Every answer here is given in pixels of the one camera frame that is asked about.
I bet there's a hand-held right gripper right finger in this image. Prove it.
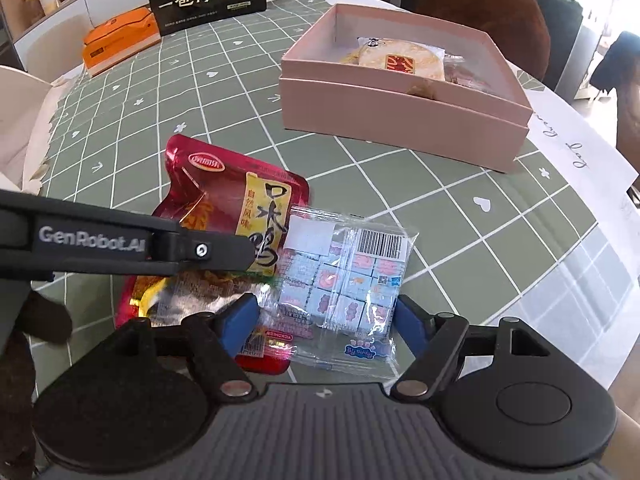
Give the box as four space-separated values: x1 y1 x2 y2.
390 294 548 403

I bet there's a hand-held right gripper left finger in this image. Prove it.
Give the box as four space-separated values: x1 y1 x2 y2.
102 293 261 403

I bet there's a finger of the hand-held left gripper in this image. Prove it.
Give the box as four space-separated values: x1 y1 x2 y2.
149 216 258 278

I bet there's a red foil snack packet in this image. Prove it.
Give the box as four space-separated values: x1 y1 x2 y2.
114 134 312 377

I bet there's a clear packet of blue cubes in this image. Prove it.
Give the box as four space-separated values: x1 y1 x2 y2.
260 204 420 380

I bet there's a pink cardboard box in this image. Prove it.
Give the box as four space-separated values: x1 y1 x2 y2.
278 3 533 175

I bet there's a rice cracker packet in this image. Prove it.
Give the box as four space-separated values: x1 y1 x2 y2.
341 36 447 84

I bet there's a person's left forearm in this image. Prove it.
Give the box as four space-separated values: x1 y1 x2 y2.
0 330 40 413

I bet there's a person's left hand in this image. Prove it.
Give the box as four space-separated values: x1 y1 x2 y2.
14 291 72 346

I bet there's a green grid table mat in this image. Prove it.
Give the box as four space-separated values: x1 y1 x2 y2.
29 0 602 397

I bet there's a white box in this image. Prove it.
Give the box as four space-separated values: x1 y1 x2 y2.
0 64 55 192

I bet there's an orange box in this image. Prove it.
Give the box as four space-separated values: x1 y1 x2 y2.
81 6 163 78

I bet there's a white shelf cabinet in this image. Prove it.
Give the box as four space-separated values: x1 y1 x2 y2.
0 0 151 73

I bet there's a brown round chair back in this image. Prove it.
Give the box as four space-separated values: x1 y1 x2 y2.
414 0 552 92

